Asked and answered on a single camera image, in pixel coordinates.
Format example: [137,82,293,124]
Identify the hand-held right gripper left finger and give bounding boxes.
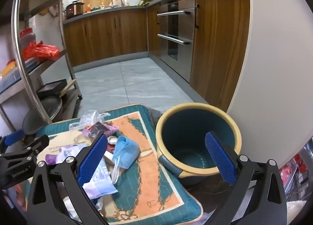
[26,133,109,225]

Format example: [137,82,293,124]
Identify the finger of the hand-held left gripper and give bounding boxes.
[0,134,50,160]
[0,129,25,153]

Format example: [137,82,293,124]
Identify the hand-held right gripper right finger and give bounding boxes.
[204,131,288,225]

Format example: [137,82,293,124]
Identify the white medicine box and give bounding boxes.
[103,150,118,167]

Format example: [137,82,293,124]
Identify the white blue plastic packet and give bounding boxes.
[83,161,118,200]

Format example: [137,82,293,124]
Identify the purple snack wrapper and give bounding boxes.
[82,122,119,140]

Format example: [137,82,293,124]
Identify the blue face mask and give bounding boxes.
[111,136,141,184]

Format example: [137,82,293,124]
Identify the blue bin with yellow rim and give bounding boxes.
[156,103,242,186]

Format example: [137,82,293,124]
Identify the clear plastic bag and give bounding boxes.
[69,110,111,132]

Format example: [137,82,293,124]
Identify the round metal lid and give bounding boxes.
[22,95,63,134]

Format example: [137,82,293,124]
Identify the patterned teal cloth mat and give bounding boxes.
[26,104,203,225]

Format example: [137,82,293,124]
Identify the black flat box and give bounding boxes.
[37,79,67,98]

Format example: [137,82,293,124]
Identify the blue grey plastic tray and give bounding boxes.
[0,58,41,93]

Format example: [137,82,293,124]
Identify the red packaged goods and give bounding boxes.
[280,154,304,191]

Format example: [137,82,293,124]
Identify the red plastic bag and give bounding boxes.
[22,41,61,62]

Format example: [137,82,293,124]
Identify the red lidded jar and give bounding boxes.
[20,28,37,52]

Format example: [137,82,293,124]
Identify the metal shelf rack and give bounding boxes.
[0,0,84,140]

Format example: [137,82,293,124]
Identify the stainless steel oven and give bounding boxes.
[156,0,196,84]

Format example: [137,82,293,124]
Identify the wooden kitchen cabinets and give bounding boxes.
[63,0,250,113]

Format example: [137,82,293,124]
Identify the wooden handle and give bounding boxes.
[60,79,77,97]

